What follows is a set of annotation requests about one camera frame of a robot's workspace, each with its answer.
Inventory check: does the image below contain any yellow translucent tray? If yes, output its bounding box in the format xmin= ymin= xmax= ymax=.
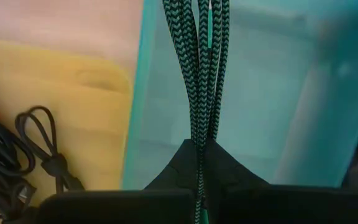
xmin=0 ymin=37 xmax=134 ymax=208

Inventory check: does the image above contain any green braided USB cable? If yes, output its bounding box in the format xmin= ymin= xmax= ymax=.
xmin=162 ymin=0 xmax=231 ymax=224

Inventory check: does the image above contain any dark thick USB cable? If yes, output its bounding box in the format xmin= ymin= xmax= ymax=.
xmin=14 ymin=105 xmax=86 ymax=194

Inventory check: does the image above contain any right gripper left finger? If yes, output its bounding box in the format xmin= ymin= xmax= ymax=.
xmin=37 ymin=138 xmax=199 ymax=224

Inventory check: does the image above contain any teal translucent tray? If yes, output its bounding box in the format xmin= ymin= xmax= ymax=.
xmin=122 ymin=0 xmax=358 ymax=191

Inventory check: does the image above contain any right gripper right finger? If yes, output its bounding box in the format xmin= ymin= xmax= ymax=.
xmin=204 ymin=139 xmax=358 ymax=224

